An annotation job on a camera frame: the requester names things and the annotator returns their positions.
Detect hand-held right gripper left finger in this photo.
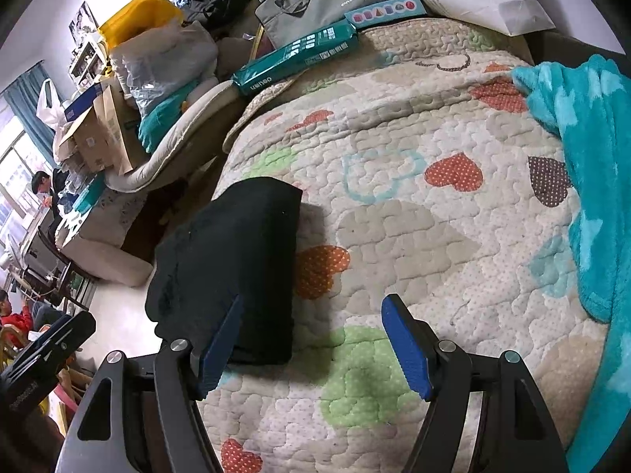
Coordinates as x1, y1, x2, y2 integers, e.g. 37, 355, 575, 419
54, 294, 245, 473

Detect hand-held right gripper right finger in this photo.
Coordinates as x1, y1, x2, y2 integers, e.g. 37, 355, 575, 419
381, 293, 568, 473

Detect black pants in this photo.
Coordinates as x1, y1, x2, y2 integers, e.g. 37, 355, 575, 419
145, 176, 303, 366

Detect person's left forearm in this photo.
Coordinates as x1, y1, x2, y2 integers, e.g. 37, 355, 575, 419
0, 397, 67, 473

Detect dark table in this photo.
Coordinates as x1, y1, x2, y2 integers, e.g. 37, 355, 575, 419
20, 227, 94, 311

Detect heart-print quilt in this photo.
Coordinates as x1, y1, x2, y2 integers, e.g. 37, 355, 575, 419
197, 17, 612, 473

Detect teal white packet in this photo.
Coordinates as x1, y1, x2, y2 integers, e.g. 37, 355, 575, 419
74, 177, 106, 212

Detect beige padded lounger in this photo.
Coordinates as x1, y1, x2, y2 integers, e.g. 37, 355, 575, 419
106, 79, 247, 193

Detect window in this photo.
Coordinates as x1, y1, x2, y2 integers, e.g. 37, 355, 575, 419
0, 128, 35, 237

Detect small labelled cardboard box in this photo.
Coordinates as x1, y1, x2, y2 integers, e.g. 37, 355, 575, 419
74, 125, 106, 171

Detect teal cloth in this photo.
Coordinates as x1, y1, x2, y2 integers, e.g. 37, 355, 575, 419
138, 81, 208, 153

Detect large cardboard box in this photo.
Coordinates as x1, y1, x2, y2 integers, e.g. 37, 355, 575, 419
91, 84, 136, 175

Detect white plastic bag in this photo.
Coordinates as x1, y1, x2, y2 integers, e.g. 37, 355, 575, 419
37, 79, 70, 134

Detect teal fleece blanket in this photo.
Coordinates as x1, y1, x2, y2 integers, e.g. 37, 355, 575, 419
512, 54, 631, 473

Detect blue curtain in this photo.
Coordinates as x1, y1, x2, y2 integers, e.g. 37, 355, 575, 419
2, 59, 50, 168

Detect clear plastic bag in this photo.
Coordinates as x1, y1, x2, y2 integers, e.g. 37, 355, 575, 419
108, 24, 220, 116

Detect green paper packet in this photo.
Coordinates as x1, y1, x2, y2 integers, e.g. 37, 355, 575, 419
231, 17, 360, 97

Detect white shelf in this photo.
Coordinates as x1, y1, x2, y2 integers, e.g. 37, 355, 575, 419
69, 34, 109, 89

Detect light blue shape-print box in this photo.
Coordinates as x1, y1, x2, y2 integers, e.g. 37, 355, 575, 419
344, 0, 429, 30

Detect yellow bag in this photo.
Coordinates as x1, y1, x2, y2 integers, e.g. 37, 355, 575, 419
99, 0, 184, 50

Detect black bag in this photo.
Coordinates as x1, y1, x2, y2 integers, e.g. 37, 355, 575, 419
185, 0, 257, 35

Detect grey laptop bag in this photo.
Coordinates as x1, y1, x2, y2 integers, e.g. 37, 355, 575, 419
255, 0, 383, 50

